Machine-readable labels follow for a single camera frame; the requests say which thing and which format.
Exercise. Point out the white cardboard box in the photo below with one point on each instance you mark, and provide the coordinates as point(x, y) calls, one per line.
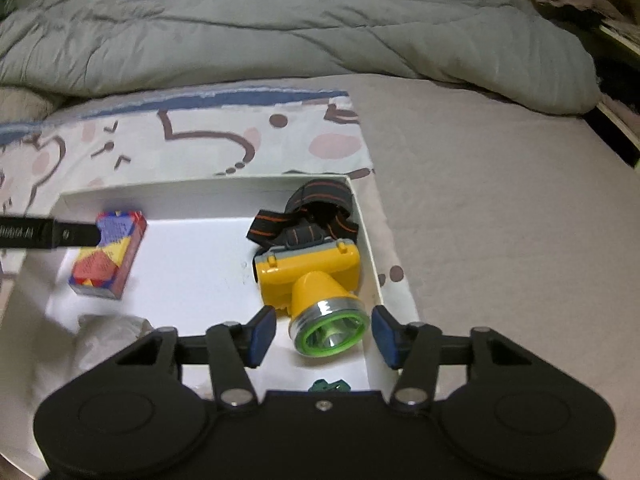
point(200, 270)

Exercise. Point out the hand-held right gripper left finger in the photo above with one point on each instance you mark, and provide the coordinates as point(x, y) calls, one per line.
point(263, 335)

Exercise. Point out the small colourful patterned box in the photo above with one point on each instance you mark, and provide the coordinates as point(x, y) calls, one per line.
point(107, 255)

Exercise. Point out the beige fleece blanket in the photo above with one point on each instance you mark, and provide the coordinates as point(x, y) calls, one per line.
point(25, 105)

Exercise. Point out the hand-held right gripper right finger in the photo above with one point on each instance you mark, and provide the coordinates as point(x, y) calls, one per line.
point(385, 337)

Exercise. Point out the wooden bed frame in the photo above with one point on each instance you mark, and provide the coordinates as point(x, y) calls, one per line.
point(617, 125)

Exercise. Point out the grey quilt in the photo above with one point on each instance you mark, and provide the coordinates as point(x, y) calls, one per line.
point(300, 30)

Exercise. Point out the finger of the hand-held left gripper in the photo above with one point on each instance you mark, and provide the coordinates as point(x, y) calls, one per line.
point(77, 233)

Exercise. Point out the small green object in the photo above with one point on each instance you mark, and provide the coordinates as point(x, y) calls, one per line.
point(327, 386)

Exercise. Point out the cartoon printed blanket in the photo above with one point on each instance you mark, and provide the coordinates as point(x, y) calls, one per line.
point(210, 135)

